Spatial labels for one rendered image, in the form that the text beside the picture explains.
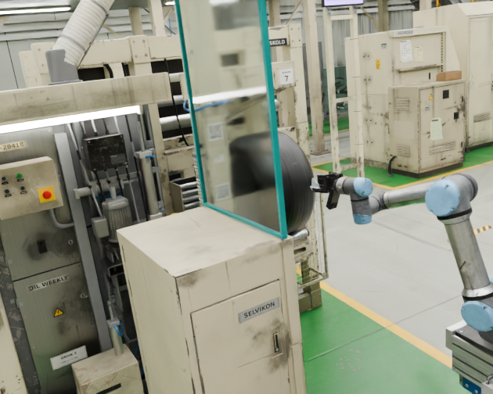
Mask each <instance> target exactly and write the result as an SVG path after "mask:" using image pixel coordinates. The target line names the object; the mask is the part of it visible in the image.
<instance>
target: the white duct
mask: <svg viewBox="0 0 493 394"><path fill-rule="evenodd" d="M113 2H114V0H81V1H80V3H79V4H78V6H77V8H76V9H75V11H74V13H73V15H72V16H71V18H70V20H69V22H68V23H67V25H66V26H65V28H64V29H63V32H62V34H61V35H60V36H59V38H58V40H57V42H56V44H55V45H54V47H53V48H52V49H60V48H61V49H65V51H66V53H65V56H66V58H65V59H64V62H68V63H70V64H72V65H77V63H78V62H79V61H80V59H81V57H82V56H83V54H84V53H85V51H86V48H87V47H88V45H89V43H90V42H91V40H92V38H93V36H94V35H95V32H96V31H97V30H98V28H99V26H100V24H101V22H102V21H103V18H104V17H105V16H106V15H107V12H108V11H109V9H110V7H111V5H112V4H113Z"/></svg>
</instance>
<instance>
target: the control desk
mask: <svg viewBox="0 0 493 394"><path fill-rule="evenodd" d="M287 236H288V238H285V239H281V238H278V237H276V236H274V235H271V234H269V233H267V232H265V231H262V230H260V229H258V228H255V227H253V226H250V225H249V224H245V223H243V222H242V221H239V220H237V219H234V218H232V217H229V216H227V215H225V214H223V213H220V212H218V211H216V210H213V209H211V208H209V207H207V206H203V208H200V207H199V208H196V209H193V210H188V211H185V212H181V213H176V214H173V215H170V216H167V217H162V218H159V219H155V220H151V221H147V222H144V223H141V224H136V225H133V226H130V227H125V228H121V229H118V230H117V238H118V242H119V246H120V251H121V258H122V262H123V266H124V274H125V278H126V282H127V287H128V294H129V298H130V302H131V309H132V313H133V317H134V322H135V330H136V334H137V338H138V342H139V349H140V353H141V358H142V365H143V369H144V373H145V378H146V385H147V389H148V393H149V394H307V391H306V382H305V373H304V357H303V347H302V341H301V340H302V336H301V327H300V311H299V302H298V293H297V276H296V267H295V259H294V250H293V237H290V236H289V235H287Z"/></svg>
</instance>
